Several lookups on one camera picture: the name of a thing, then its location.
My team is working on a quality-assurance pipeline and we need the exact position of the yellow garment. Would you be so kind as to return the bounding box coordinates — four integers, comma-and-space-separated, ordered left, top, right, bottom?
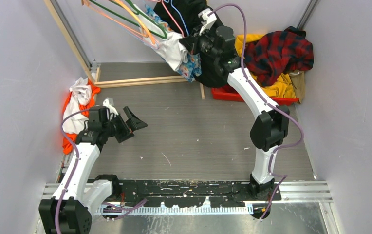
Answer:
235, 35, 296, 98

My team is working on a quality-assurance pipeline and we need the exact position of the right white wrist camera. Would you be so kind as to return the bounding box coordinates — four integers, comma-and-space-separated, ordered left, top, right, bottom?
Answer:
198, 8, 217, 36

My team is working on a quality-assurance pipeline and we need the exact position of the blue hanger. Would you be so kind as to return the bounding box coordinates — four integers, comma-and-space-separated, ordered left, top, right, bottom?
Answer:
167, 0, 190, 36

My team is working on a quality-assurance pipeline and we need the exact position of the pink hanger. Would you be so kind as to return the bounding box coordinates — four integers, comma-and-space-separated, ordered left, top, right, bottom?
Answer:
151, 0, 187, 37
89, 0, 160, 50

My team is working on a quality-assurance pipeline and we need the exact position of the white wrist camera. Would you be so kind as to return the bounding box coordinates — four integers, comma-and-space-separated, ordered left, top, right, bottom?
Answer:
102, 97, 119, 116
198, 8, 217, 36

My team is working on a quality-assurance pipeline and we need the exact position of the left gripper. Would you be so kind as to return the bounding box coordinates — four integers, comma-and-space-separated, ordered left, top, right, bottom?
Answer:
102, 107, 146, 143

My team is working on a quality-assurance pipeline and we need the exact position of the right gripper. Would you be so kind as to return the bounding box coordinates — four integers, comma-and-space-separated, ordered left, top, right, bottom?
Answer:
180, 24, 221, 60

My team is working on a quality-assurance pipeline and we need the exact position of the red plastic bin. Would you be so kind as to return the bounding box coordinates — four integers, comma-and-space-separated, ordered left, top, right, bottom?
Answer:
211, 85, 299, 106

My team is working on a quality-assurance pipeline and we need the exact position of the tan garment in bin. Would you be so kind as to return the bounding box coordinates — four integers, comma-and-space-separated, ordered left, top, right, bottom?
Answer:
289, 70, 306, 104

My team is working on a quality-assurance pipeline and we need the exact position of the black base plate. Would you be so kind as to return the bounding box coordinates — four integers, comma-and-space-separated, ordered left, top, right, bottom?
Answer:
106, 179, 281, 208

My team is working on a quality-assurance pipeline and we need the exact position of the wooden clothes rack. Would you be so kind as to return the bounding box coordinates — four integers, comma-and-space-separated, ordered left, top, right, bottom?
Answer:
45, 0, 187, 88

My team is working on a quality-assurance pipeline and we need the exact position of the orange hanger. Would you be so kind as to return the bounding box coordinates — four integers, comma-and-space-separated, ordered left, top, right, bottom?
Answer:
82, 0, 157, 45

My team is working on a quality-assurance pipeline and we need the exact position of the green hanger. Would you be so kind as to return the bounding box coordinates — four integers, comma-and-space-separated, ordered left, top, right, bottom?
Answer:
81, 0, 168, 45

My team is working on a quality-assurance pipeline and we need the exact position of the aluminium frame post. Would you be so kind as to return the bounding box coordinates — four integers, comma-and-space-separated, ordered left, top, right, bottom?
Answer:
49, 0, 92, 70

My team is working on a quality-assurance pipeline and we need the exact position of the black pleated skirt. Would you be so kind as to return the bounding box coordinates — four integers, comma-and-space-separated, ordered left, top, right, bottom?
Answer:
153, 0, 235, 88

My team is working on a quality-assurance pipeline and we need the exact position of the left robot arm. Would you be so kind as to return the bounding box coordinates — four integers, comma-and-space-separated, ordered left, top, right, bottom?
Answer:
38, 105, 148, 234

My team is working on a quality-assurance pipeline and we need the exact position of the white garment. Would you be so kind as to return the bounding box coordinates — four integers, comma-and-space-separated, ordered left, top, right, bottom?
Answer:
134, 5, 187, 71

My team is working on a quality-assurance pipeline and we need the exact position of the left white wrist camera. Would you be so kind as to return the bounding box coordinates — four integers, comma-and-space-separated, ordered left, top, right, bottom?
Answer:
102, 97, 119, 116

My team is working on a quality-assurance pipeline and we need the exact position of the red plaid shirt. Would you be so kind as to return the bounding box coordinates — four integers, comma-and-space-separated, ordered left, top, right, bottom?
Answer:
244, 26, 314, 87

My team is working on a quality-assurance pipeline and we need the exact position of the white and orange clothes pile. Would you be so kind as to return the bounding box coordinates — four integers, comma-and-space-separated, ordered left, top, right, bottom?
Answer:
61, 77, 101, 155

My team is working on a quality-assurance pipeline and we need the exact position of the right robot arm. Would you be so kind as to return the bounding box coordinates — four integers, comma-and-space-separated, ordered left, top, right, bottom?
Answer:
180, 26, 289, 200

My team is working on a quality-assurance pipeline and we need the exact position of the blue patterned garment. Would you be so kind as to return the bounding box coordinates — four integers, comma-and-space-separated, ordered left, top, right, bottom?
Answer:
145, 4, 202, 82

